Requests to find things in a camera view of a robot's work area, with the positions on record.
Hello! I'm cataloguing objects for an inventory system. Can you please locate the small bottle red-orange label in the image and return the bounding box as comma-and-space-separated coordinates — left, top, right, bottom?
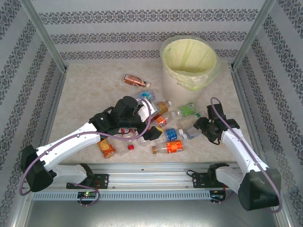
154, 113, 175, 129

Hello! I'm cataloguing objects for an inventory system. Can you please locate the clear bottle blue cartoon label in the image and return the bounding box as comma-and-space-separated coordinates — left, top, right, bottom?
131, 89, 157, 103

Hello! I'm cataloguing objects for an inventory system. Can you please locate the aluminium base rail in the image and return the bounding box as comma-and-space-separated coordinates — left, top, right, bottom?
22, 162, 248, 191

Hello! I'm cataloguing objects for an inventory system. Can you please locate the white ribbed waste bin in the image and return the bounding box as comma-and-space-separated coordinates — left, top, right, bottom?
161, 37, 220, 105

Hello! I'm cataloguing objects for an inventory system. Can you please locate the clear bottle green label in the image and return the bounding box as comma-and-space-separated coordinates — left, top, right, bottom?
178, 102, 198, 116

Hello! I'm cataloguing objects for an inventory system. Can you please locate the small circuit board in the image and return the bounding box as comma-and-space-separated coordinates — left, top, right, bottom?
210, 190, 225, 201
77, 191, 98, 199

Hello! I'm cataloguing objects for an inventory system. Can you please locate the bluish clear bottle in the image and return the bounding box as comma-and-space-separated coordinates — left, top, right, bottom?
181, 129, 202, 140

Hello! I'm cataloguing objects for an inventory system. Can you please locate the tea bottle red orange label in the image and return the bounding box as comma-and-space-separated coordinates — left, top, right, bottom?
151, 101, 173, 121

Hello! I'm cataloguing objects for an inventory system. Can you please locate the aluminium side rail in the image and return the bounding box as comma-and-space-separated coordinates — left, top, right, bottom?
231, 68, 260, 154

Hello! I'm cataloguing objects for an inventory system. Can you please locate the clear bottle green cap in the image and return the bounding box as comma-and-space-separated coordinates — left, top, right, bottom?
178, 112, 205, 130

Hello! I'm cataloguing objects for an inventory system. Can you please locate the clear bottle green neck ring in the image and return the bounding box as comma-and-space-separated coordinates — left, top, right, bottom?
111, 136, 129, 156

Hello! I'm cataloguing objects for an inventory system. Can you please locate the clear bottle orange label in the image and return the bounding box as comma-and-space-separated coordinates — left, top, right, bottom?
151, 140, 184, 155

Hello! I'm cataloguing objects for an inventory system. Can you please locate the aluminium frame post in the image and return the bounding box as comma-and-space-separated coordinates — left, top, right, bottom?
232, 0, 277, 70
20, 0, 68, 73

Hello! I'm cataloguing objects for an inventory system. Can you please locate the black mounting plate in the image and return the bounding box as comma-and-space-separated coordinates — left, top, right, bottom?
66, 174, 109, 190
191, 172, 225, 189

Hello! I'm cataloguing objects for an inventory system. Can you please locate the red label bottle red cap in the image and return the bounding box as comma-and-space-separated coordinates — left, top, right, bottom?
120, 127, 136, 151

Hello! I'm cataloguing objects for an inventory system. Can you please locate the pale yellow-green bin liner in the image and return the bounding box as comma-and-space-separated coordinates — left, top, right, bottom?
160, 35, 222, 92

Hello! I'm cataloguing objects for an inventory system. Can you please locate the slotted grey cable duct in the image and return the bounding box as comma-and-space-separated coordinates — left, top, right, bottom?
32, 190, 211, 201

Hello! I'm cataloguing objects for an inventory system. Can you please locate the clear bottle white cap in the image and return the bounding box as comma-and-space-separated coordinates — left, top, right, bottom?
170, 110, 187, 119

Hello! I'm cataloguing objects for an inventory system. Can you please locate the brown drink bottle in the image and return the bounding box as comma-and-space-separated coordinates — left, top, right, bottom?
124, 74, 151, 88

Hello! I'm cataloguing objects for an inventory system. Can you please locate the orange juice bottle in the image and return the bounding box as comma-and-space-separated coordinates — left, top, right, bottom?
98, 138, 116, 159

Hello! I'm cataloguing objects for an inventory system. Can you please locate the grey metal sheet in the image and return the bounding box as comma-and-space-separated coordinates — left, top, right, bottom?
23, 200, 287, 227

